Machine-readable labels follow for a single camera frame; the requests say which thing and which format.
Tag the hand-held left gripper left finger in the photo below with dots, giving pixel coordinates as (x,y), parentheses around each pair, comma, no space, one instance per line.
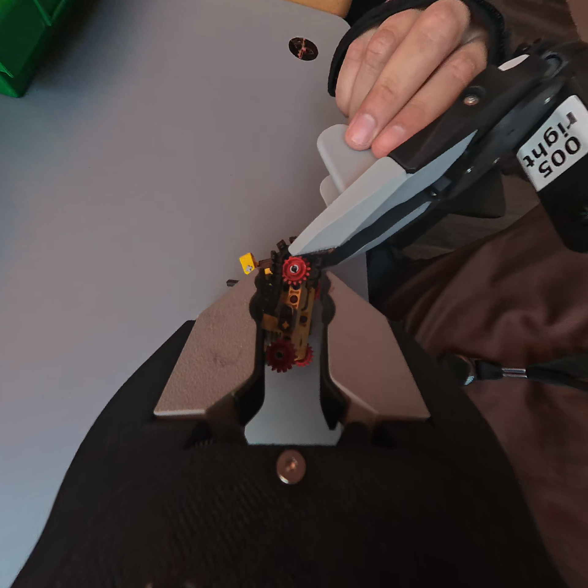
(211,363)

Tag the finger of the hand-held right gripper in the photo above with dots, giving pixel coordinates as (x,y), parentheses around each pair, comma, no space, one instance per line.
(363,197)
(390,229)

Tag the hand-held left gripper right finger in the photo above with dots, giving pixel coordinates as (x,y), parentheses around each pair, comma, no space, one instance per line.
(372,363)

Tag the yellow lego bulldozer model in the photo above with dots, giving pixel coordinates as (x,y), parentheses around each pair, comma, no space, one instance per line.
(294,298)

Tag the black lego track strip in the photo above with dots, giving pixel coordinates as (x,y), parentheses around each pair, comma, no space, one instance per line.
(275,262)

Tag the person's right hand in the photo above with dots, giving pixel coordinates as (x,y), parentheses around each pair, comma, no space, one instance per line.
(404,69)

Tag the round dark sticker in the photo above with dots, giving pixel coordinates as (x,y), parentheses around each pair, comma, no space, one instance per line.
(303,48)

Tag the green plastic bin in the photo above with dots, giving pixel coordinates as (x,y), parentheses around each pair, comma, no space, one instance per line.
(27,41)

